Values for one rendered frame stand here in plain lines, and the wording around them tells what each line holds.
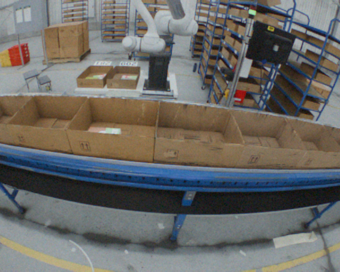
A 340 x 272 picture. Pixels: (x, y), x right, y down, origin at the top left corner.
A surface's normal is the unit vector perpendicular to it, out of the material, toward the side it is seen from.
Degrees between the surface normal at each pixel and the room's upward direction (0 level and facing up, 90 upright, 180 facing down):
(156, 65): 90
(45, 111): 90
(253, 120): 90
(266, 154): 90
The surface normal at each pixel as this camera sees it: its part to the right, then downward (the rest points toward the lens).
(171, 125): 0.00, 0.63
